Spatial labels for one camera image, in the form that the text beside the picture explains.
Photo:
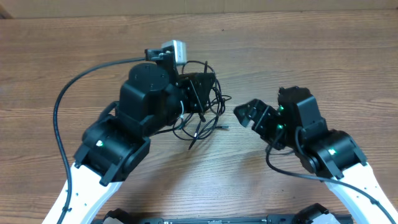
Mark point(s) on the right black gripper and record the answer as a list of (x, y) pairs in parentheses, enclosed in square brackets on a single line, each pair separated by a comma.
[(267, 115)]

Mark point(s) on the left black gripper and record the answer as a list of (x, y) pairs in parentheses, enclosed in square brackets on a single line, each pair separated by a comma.
[(198, 96)]

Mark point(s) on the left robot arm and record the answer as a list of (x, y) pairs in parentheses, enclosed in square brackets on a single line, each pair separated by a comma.
[(153, 100)]

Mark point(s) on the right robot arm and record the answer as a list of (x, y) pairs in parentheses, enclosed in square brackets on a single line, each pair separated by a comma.
[(330, 156)]

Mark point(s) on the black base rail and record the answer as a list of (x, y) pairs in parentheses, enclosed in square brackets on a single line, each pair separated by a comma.
[(270, 219)]

